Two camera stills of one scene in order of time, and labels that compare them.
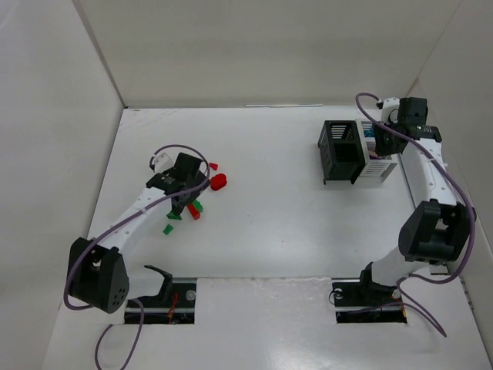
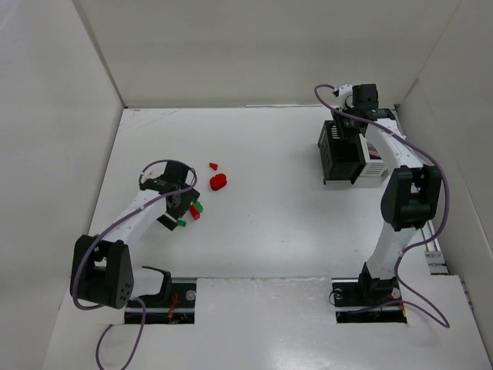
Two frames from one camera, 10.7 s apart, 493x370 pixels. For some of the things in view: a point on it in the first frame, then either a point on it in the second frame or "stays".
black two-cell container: (340, 150) stays
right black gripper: (385, 142) to (347, 129)
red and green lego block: (195, 209) stays
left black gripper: (184, 196) to (184, 208)
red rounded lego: (218, 181) stays
